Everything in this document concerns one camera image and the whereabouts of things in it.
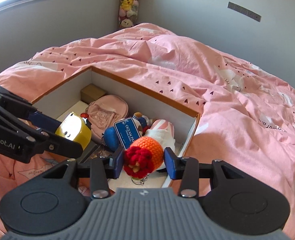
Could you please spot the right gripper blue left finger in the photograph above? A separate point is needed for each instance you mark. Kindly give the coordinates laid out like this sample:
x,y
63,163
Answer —
x,y
103,169

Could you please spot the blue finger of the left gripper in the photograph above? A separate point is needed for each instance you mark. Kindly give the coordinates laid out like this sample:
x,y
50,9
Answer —
x,y
23,109
61,146

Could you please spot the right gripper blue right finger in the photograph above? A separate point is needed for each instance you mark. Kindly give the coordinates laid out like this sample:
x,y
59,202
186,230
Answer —
x,y
185,169

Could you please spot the anime art card box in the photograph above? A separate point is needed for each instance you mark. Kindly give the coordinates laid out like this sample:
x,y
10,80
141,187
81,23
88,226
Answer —
x,y
101,153

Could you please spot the brown bear plush keychain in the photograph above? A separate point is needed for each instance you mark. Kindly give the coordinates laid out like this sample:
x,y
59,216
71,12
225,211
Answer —
x,y
110,138

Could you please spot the orange crochet doll keychain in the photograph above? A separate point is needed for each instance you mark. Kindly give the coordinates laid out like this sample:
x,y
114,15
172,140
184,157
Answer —
x,y
144,156

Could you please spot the white pink-striped plush toy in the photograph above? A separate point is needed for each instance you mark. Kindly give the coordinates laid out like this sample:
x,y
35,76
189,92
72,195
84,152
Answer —
x,y
162,131

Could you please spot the yellow toy figure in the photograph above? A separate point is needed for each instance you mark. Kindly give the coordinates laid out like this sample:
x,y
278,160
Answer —
x,y
74,128

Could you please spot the white box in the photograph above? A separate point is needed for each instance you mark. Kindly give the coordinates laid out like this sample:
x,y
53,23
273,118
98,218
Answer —
x,y
78,108

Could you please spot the pink mini backpack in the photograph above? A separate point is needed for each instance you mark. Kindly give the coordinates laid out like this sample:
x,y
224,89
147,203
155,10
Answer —
x,y
104,112

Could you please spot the small gold cardboard box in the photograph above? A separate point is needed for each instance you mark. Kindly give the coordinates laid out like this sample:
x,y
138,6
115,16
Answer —
x,y
91,93

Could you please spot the dark grey box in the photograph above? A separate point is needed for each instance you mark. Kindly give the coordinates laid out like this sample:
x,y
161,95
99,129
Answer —
x,y
91,148

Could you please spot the blue ocean park tag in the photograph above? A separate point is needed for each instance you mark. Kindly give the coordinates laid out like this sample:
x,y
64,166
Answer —
x,y
127,132

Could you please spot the red heart charm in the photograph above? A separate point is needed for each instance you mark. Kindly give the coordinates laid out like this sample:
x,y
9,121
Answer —
x,y
84,115

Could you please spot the pink heart-print duvet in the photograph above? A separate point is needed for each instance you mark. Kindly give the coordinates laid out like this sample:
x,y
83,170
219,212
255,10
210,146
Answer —
x,y
247,114

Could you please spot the hanging plush toy organizer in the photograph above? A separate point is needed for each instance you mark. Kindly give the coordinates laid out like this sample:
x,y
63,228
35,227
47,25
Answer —
x,y
128,13

